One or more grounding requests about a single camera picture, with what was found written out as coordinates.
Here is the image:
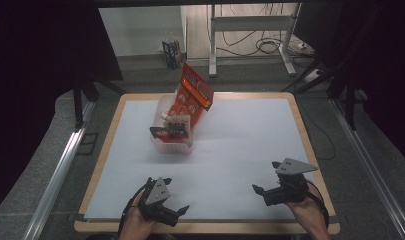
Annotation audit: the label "hand-held gripper cable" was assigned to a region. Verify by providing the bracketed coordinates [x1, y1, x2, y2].
[117, 184, 148, 235]
[306, 180, 331, 228]

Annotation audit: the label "white metal stand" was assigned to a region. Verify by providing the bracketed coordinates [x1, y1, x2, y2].
[207, 3, 303, 78]

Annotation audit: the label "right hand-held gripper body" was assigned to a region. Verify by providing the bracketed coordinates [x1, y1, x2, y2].
[262, 157, 320, 207]

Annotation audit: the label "left hand-held gripper cable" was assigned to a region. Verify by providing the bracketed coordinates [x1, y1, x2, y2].
[117, 184, 148, 235]

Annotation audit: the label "large red snack bag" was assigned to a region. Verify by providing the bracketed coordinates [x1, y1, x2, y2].
[166, 62, 215, 135]

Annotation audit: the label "right hand-held gripper cable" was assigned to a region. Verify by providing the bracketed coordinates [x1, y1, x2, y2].
[306, 180, 331, 228]

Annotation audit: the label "black tripod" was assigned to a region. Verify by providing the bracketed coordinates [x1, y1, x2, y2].
[280, 56, 358, 132]

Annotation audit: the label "black floor cables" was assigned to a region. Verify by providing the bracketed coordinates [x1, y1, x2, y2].
[219, 3, 293, 58]

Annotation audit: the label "black stand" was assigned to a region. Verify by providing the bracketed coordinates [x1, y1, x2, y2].
[71, 78, 127, 132]

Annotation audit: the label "dark curtain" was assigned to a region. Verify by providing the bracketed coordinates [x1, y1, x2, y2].
[323, 0, 405, 164]
[0, 0, 124, 216]

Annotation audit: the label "wooden table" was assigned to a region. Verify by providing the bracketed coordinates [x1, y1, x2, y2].
[73, 92, 341, 235]

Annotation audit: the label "aluminium rail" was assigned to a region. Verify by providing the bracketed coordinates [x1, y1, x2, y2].
[22, 99, 98, 240]
[329, 98, 405, 240]

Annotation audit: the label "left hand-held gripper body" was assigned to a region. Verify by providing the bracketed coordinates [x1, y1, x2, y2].
[137, 177, 183, 228]

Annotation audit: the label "person's right hand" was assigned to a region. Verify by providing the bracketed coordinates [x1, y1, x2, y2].
[285, 184, 331, 240]

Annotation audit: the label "white power strip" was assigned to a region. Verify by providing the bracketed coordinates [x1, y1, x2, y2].
[303, 68, 322, 83]

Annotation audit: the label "thin black floor cable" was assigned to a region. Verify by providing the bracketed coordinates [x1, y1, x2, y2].
[298, 99, 337, 161]

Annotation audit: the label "clear plastic container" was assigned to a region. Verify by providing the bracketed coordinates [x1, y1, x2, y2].
[149, 93, 196, 156]

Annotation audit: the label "red and black snack packet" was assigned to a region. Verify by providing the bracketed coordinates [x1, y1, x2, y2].
[149, 124, 192, 144]

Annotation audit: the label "person's left hand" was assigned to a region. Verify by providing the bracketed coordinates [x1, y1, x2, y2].
[117, 192, 158, 240]

